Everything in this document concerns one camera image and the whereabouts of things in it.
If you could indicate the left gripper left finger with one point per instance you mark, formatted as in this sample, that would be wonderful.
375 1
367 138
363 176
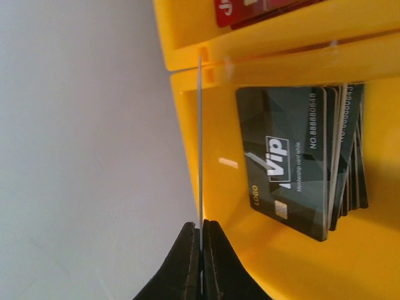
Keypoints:
178 276

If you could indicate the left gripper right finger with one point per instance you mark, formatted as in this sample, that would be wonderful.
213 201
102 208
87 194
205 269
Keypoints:
224 276

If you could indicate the black VIP credit card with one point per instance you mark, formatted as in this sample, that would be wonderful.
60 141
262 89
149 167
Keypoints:
200 161

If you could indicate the dark grey card stack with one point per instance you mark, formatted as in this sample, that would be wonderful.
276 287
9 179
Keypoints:
303 153

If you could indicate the red card stack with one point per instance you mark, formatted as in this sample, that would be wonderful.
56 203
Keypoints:
239 14

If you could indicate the orange three-compartment bin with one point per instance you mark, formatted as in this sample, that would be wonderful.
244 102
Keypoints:
330 43

